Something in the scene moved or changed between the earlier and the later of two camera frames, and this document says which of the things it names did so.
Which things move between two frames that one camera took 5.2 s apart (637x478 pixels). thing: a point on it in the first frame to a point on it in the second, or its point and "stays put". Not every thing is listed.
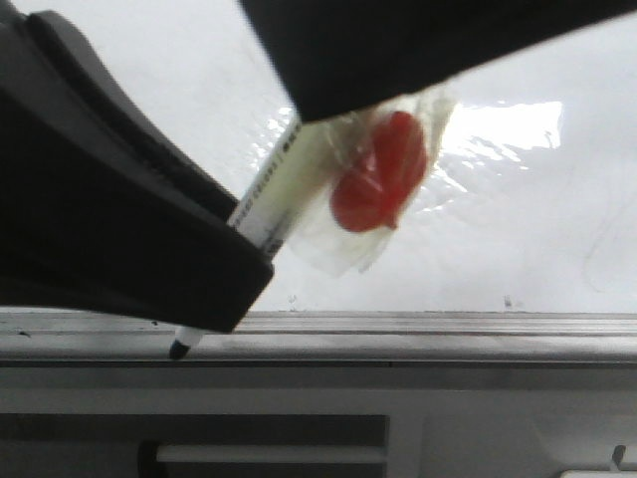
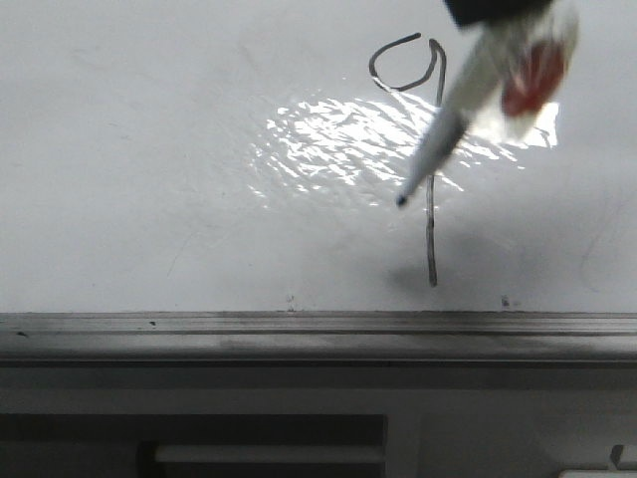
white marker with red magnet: [334, 184] to [510, 86]
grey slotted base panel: [316, 421] stays put
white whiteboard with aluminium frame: [522, 252] stays put
